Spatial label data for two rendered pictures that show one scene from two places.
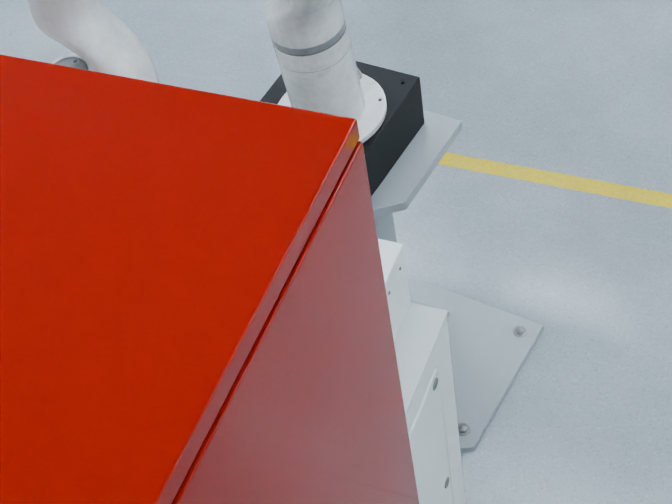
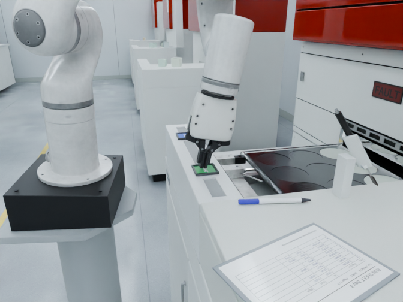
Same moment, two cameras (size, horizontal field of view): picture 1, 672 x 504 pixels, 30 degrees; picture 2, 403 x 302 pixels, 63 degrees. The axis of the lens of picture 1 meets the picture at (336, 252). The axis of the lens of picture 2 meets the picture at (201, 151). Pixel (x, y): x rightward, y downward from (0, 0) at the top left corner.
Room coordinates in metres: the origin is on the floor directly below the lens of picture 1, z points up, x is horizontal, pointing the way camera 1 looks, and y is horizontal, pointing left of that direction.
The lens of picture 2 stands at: (1.85, 0.79, 1.29)
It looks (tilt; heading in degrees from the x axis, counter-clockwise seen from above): 21 degrees down; 227
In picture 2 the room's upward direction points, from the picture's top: straight up
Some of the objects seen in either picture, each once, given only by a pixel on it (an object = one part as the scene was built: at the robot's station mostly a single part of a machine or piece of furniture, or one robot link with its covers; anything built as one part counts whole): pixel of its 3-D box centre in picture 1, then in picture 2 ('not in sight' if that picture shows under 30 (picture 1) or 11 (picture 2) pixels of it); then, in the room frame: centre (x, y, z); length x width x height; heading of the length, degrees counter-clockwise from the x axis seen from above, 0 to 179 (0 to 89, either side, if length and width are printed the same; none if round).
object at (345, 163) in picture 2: not in sight; (352, 163); (1.23, 0.56, 1.03); 0.06 x 0.04 x 0.13; 150
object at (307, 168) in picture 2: not in sight; (324, 171); (1.01, 0.40, 0.90); 0.34 x 0.34 x 0.01; 60
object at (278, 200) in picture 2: not in sight; (274, 200); (1.37, 0.48, 0.97); 0.14 x 0.01 x 0.01; 140
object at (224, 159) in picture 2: not in sight; (220, 160); (1.17, 0.15, 0.89); 0.08 x 0.03 x 0.03; 150
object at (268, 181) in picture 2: not in sight; (264, 177); (1.17, 0.31, 0.90); 0.38 x 0.01 x 0.01; 60
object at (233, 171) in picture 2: not in sight; (228, 171); (1.21, 0.22, 0.89); 0.08 x 0.03 x 0.03; 150
